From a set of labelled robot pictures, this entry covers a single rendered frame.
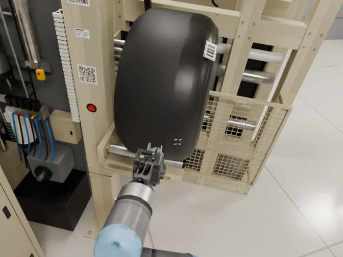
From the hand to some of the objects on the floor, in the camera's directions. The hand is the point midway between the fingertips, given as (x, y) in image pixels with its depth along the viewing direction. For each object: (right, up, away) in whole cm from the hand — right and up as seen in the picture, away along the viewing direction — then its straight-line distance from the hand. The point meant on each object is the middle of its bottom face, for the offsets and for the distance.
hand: (156, 152), depth 81 cm
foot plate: (-39, -60, +103) cm, 125 cm away
